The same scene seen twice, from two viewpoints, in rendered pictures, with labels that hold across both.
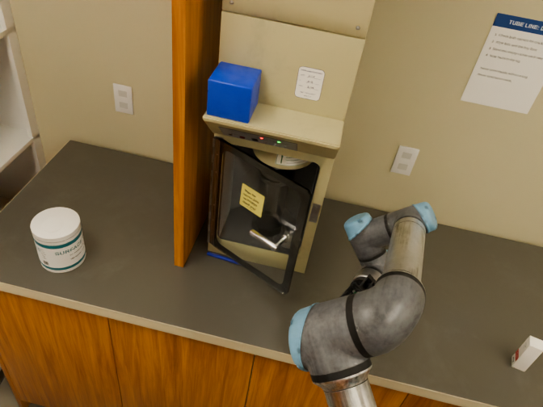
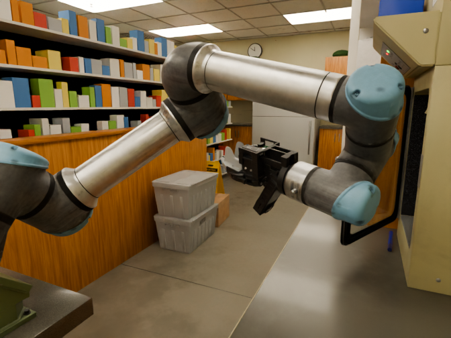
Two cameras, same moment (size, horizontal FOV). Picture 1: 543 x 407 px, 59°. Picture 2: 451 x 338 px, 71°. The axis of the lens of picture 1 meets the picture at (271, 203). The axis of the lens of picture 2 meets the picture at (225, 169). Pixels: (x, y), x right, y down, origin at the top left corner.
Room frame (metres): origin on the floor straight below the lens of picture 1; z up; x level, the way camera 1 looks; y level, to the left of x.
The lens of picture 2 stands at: (0.85, -0.87, 1.33)
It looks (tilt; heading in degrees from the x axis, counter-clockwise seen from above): 11 degrees down; 109
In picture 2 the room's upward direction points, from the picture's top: straight up
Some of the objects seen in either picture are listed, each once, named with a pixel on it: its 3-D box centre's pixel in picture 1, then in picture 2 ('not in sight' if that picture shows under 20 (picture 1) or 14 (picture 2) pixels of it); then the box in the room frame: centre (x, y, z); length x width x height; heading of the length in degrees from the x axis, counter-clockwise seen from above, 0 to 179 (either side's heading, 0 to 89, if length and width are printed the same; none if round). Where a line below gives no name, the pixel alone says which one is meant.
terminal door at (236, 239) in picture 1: (254, 220); (378, 161); (0.96, 0.04, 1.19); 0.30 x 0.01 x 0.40; 58
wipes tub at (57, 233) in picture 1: (59, 240); not in sight; (0.93, 0.60, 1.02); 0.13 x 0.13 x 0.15
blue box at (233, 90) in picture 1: (233, 92); (398, 21); (0.99, 0.13, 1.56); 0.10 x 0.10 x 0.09; 85
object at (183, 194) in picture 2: not in sight; (187, 192); (-0.48, 1.82, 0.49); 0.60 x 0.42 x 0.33; 85
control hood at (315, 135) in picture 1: (272, 136); (397, 52); (0.98, 0.02, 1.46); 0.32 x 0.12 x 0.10; 85
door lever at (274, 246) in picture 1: (268, 237); not in sight; (0.90, -0.01, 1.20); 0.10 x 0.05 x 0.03; 58
